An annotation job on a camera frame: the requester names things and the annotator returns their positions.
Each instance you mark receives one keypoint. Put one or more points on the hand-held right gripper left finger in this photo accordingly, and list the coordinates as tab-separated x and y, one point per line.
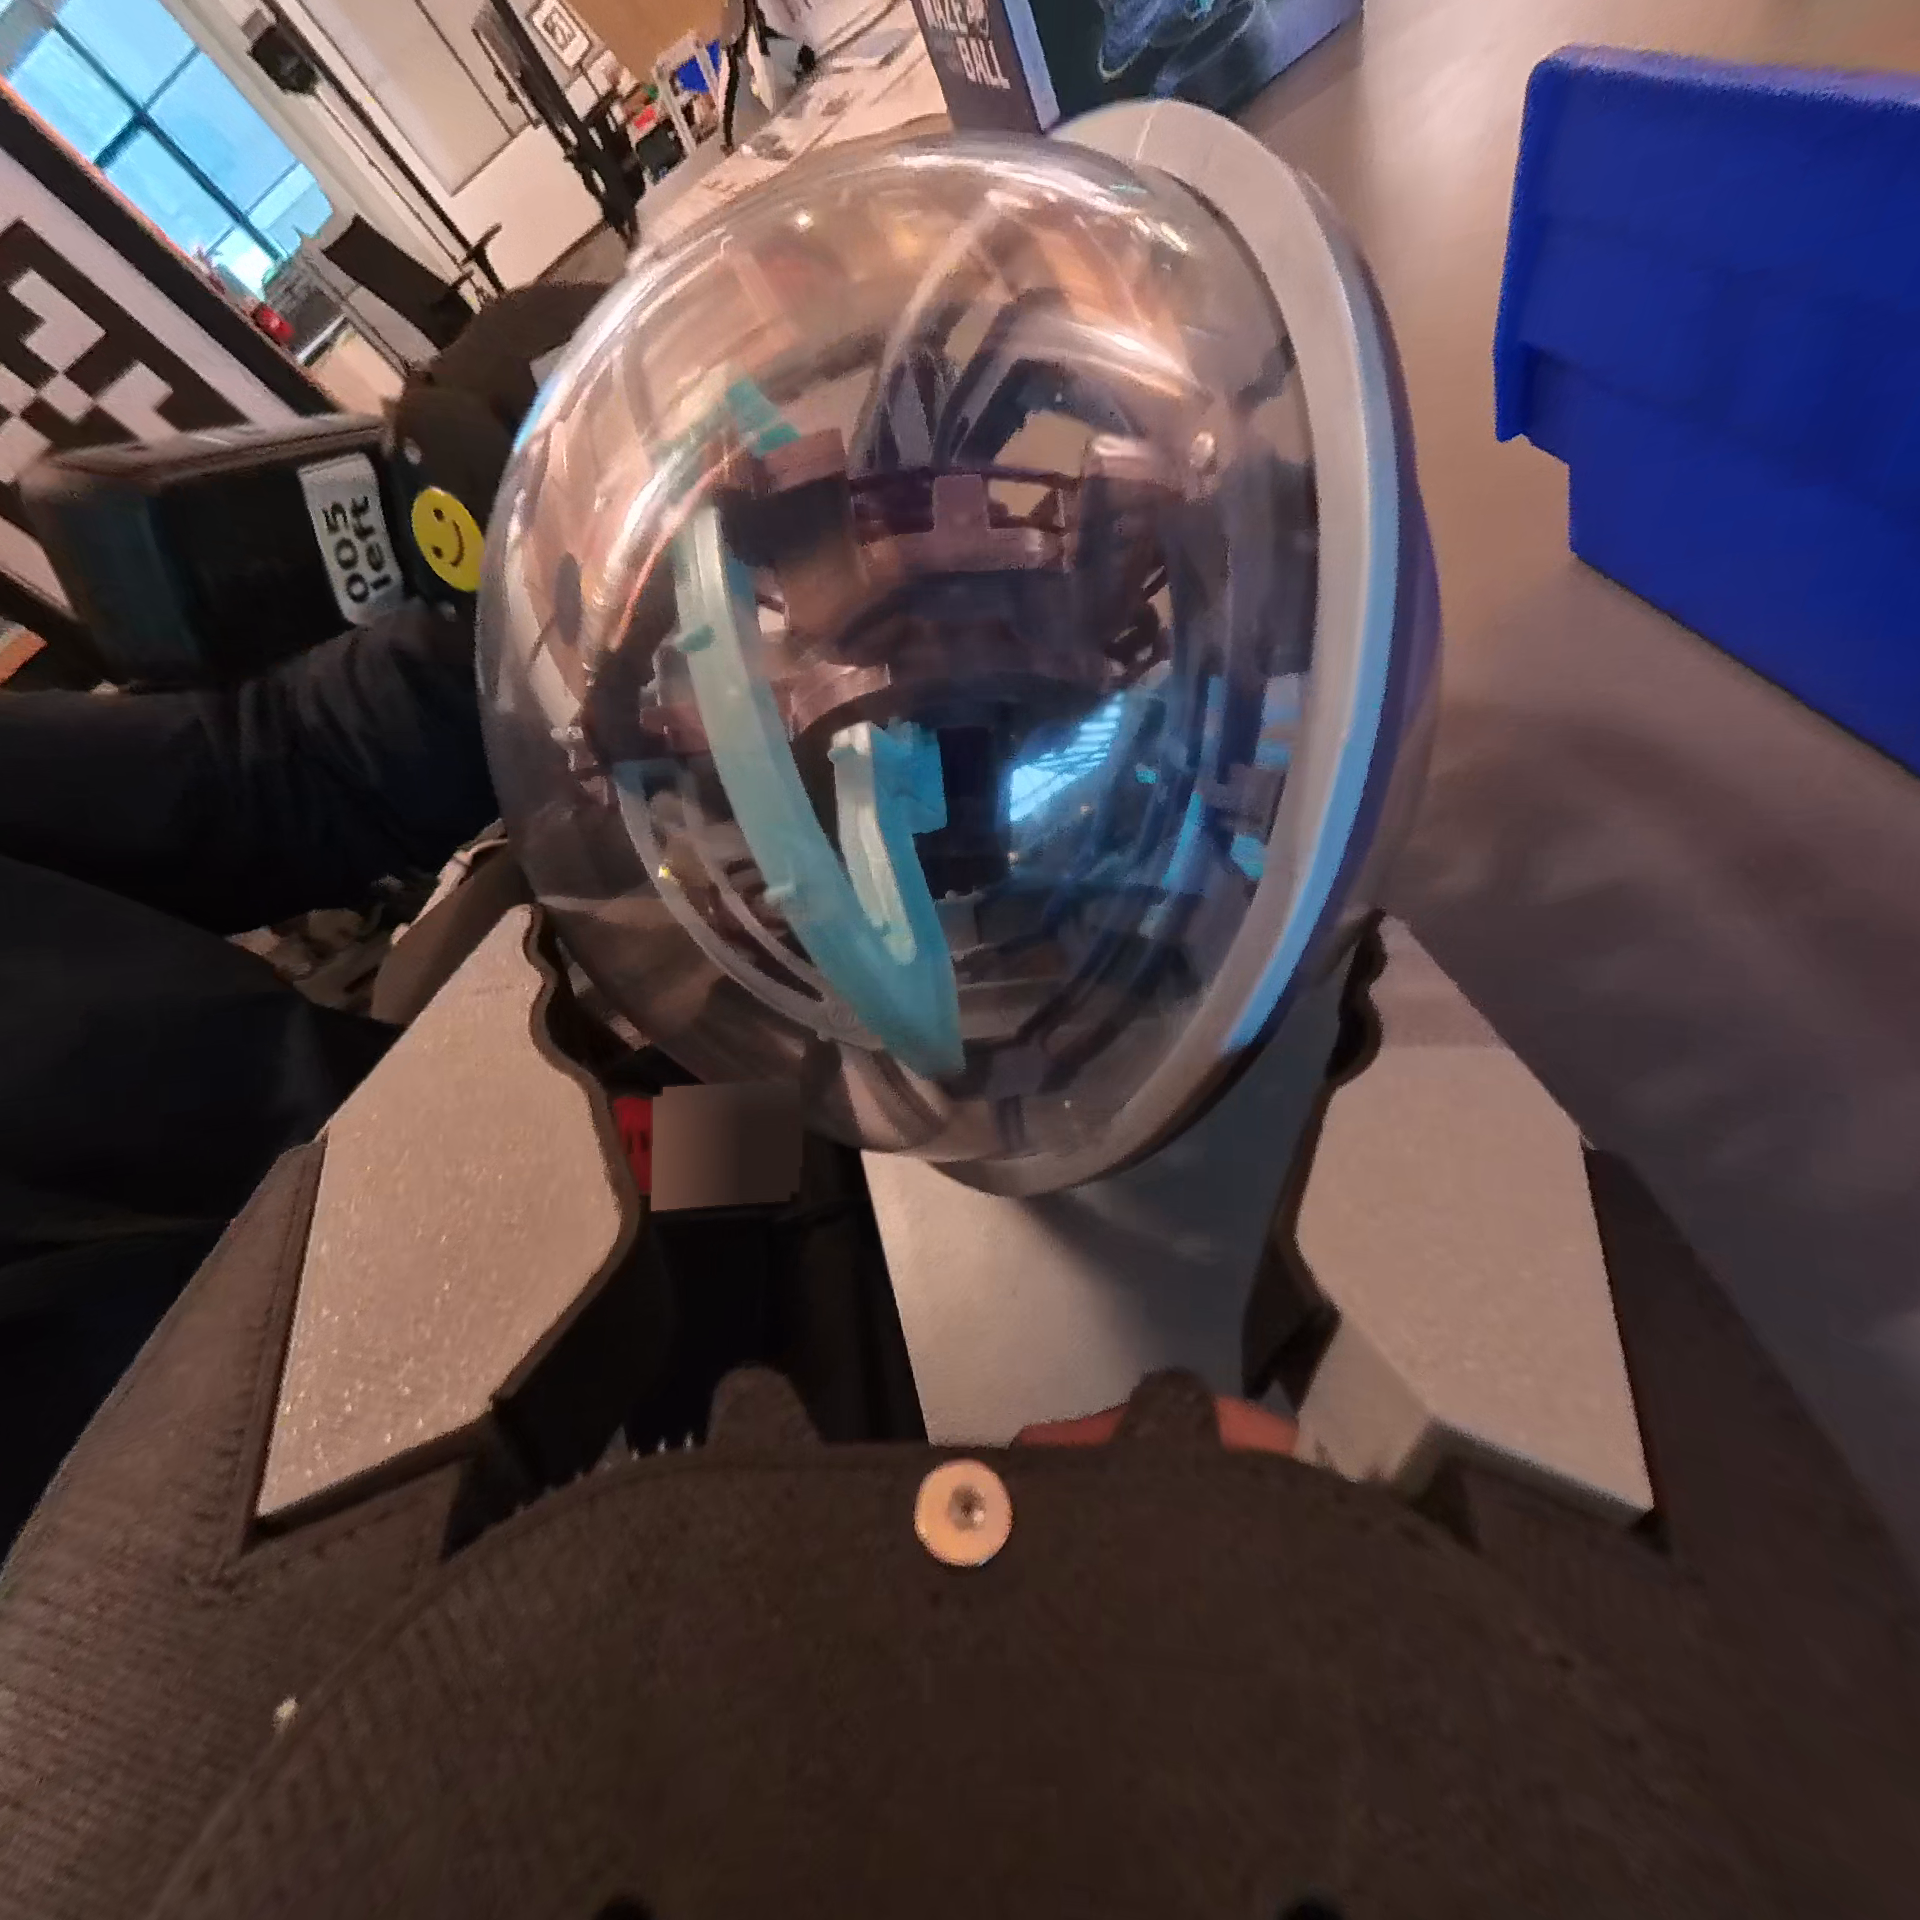
430	1242

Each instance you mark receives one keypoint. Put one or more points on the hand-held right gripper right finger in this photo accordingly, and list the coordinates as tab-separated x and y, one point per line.
1475	1278

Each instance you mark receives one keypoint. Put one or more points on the clear plastic maze ball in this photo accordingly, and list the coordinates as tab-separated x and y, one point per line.
975	600

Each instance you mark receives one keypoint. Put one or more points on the person's left forearm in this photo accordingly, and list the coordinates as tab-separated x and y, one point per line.
226	782

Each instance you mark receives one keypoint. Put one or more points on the person's right hand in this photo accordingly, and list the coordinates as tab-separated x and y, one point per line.
1250	1425

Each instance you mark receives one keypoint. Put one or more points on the black office chair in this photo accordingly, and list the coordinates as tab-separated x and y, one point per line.
402	276

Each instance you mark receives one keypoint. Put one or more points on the person's black clothed body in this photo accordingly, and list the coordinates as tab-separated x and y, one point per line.
114	1123

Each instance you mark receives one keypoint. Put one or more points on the window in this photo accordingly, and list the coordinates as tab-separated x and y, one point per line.
151	138

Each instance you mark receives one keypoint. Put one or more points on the black tripod stand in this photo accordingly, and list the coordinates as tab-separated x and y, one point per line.
590	138

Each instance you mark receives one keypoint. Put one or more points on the dark blue cardboard box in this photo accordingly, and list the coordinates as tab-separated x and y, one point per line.
987	64

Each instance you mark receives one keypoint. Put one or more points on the blue plastic bin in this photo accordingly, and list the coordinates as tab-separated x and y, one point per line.
1725	371

